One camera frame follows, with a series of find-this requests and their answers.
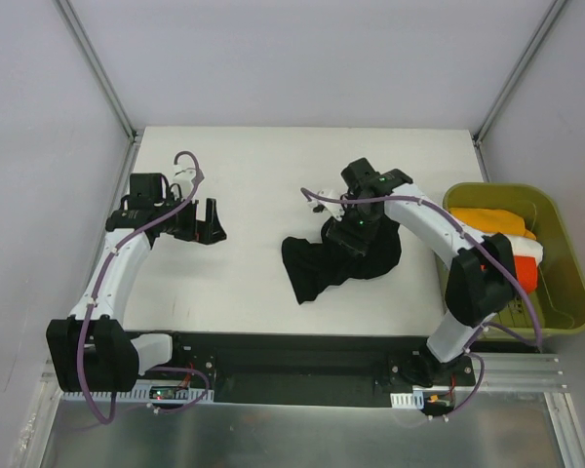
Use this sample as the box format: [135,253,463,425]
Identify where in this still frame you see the purple cable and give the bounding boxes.
[75,151,211,425]
[299,187,545,424]

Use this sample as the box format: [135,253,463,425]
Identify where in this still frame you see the aluminium corner post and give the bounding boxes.
[473,0,569,147]
[53,0,137,140]

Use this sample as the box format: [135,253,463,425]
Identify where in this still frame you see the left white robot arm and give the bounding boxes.
[46,168,227,393]

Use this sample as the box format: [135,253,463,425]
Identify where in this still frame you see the right white cable duct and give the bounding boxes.
[390,390,425,410]

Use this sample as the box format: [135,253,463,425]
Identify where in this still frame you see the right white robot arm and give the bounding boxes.
[317,158,517,388]

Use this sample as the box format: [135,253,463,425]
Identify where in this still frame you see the orange rolled t shirt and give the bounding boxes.
[482,255,540,296]

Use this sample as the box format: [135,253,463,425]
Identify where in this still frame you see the black t shirt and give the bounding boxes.
[281,217,402,304]

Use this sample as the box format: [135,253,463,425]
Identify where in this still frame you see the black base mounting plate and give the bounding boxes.
[126,331,477,407]

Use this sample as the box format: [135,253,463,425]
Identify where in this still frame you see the right aluminium corner post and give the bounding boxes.
[473,0,569,147]

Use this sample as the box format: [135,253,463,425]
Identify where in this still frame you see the yellow rolled t shirt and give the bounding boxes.
[448,208,536,240]

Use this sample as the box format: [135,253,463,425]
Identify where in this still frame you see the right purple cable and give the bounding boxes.
[299,187,545,424]

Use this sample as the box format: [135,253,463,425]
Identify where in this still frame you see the aluminium frame rail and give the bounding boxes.
[41,354,566,391]

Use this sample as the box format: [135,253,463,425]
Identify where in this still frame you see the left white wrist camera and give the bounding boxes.
[172,165,197,200]

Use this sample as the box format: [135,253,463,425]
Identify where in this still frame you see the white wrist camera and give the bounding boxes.
[309,189,345,221]
[172,165,197,200]

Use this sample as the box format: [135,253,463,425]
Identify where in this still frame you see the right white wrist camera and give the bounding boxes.
[309,189,345,221]

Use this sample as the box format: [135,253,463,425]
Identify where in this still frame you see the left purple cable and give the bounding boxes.
[75,151,211,425]

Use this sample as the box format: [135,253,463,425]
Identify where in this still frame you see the olive green plastic bin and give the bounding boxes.
[443,182,585,338]

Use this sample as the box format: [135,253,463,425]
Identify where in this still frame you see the left white cable duct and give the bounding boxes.
[62,384,215,405]

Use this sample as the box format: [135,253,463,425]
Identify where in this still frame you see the white rolled t shirt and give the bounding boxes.
[508,236,544,265]

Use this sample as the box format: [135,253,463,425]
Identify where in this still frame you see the left aluminium corner post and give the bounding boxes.
[53,0,137,140]

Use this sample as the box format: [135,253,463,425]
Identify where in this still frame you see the white cable duct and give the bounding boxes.
[390,390,425,410]
[62,384,215,405]

